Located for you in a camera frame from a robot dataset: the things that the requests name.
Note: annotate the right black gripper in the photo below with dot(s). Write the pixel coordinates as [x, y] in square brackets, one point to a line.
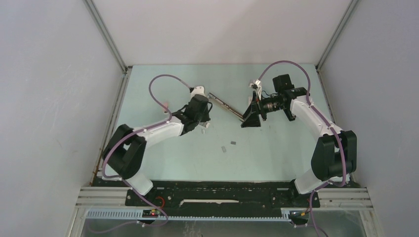
[252, 114]

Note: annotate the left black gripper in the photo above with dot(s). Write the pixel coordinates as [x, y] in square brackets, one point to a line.
[205, 118]

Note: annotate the beige black long stapler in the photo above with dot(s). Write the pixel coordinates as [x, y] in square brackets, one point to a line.
[216, 100]

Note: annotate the pink stapler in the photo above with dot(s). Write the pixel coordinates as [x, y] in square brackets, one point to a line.
[165, 106]

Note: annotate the staple box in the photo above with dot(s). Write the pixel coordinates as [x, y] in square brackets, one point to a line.
[205, 124]

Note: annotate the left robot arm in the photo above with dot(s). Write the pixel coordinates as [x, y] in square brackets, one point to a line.
[123, 155]

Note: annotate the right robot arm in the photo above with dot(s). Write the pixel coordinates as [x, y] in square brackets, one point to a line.
[335, 154]

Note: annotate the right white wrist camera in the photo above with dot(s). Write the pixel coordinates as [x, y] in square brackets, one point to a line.
[256, 86]

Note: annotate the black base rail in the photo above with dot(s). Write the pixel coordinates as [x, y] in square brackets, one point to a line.
[228, 199]

